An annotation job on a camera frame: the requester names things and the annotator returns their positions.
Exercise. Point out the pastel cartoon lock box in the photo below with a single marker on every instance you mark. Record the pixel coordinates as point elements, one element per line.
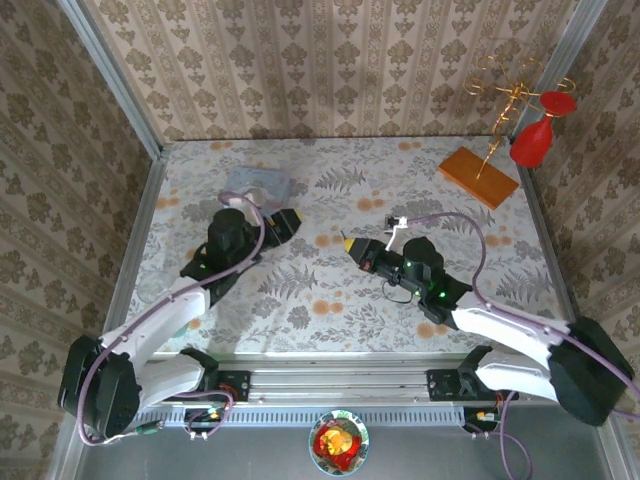
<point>260,182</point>

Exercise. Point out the floral tablecloth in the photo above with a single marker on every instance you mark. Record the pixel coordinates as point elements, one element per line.
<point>350,310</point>

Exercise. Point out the grey metal shelf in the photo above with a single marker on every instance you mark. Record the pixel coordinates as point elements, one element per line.
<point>250,455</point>

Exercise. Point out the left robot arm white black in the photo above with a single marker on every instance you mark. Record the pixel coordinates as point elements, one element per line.
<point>160,320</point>

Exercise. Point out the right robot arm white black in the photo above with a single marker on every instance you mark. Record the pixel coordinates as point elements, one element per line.
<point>500,325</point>

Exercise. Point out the aluminium frame post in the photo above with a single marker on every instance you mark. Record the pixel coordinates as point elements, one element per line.
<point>565,55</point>
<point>115,80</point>

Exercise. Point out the red wrapped candy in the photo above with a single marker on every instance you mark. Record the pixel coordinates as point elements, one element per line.
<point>345,452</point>

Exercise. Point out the yellow candy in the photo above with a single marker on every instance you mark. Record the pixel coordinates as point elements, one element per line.
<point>336,440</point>

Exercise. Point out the aluminium side rail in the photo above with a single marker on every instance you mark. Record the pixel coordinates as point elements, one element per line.
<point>545,235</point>
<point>145,215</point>

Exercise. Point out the black power connector box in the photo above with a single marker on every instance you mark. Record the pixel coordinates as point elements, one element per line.
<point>200,416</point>
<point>475,417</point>

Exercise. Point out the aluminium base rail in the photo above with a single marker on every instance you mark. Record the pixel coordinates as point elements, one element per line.
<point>340,385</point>

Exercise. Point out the patterned ceramic bowl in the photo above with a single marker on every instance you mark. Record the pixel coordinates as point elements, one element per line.
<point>317,460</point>

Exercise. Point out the clear drinking glass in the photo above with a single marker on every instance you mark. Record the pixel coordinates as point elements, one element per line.
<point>150,295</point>

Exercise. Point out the red wine glass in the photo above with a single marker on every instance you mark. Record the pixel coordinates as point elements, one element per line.
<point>532,142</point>

